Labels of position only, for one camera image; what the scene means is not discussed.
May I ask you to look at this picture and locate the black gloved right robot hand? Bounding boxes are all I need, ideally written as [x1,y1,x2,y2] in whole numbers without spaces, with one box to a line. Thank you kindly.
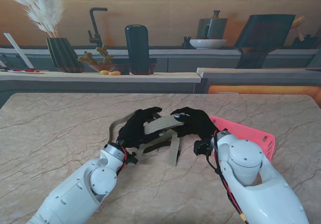
[170,107,218,139]

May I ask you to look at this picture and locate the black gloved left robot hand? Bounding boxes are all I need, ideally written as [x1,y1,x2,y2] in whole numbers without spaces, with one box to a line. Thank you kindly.
[117,107,163,149]

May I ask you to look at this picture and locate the beige woven belt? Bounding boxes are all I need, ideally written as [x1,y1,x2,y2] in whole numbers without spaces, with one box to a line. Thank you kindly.
[144,116,186,137]
[109,110,181,167]

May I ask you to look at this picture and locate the dark brown woven belt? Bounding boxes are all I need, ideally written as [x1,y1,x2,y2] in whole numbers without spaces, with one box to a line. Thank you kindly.
[143,143,174,155]

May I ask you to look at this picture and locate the pink plastic storage basket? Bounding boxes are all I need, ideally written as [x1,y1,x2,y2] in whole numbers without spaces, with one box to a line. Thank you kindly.
[209,116,276,162]

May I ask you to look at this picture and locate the grey kitchen counter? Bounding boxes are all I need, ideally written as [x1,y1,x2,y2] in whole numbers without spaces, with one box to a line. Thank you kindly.
[0,44,321,101]

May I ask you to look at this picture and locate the white ceramic bowl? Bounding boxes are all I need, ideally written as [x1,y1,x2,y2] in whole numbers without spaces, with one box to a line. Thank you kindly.
[189,39,228,50]

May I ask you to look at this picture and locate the small black holder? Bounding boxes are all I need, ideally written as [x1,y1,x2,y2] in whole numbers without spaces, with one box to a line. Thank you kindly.
[182,36,196,49]

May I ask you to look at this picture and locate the dark blue rounded container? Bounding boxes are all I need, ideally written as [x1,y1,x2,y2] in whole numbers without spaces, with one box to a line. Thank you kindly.
[124,24,150,71]

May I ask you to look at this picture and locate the yellow brown cactus plant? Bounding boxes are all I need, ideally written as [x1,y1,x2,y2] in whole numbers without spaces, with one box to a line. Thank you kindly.
[77,44,116,73]

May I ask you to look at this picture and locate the grey lidded jar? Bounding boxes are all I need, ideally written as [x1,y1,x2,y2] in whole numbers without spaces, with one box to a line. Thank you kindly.
[196,10,229,40]

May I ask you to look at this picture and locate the dark ribbed vase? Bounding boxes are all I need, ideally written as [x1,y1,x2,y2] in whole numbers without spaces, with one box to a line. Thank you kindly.
[46,37,85,73]

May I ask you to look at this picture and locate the dark angled range hood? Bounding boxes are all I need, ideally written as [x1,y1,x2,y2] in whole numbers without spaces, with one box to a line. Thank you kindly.
[234,14,296,69]

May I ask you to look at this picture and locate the black kitchen faucet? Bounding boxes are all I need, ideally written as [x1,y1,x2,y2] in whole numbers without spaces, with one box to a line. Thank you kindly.
[87,7,108,48]

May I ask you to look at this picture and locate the plate with red slices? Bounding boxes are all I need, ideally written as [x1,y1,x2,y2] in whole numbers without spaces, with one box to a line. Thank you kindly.
[7,68,45,74]

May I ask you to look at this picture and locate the dark utensil holder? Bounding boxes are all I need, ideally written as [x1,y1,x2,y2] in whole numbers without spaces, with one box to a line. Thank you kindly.
[292,34,319,49]

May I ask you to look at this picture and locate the white leaning board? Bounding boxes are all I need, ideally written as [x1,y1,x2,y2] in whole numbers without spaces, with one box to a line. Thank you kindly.
[4,33,35,69]

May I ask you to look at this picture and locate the yellow kitchen utensil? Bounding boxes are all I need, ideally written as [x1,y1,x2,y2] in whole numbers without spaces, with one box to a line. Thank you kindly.
[290,15,307,41]

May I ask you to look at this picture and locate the white pampas grass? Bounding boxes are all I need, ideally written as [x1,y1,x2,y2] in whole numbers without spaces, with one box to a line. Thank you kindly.
[0,0,65,38]

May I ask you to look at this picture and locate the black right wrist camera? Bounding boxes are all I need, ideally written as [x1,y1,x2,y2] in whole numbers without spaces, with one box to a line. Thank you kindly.
[193,138,214,157]

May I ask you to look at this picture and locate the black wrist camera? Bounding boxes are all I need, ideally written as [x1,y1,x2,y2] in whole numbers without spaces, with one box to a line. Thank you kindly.
[125,151,139,165]
[193,138,214,157]

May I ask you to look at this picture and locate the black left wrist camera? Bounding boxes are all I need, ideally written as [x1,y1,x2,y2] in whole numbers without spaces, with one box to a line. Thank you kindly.
[125,151,139,165]

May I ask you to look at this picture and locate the red black left arm cable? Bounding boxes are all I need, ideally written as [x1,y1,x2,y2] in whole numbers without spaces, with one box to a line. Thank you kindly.
[116,146,129,176]

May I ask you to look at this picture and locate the red black arm cable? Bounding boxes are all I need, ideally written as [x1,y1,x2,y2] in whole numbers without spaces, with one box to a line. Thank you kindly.
[207,131,249,224]
[116,146,129,176]

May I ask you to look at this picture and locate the red black right arm cable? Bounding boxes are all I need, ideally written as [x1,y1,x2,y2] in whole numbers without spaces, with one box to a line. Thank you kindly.
[207,131,249,224]

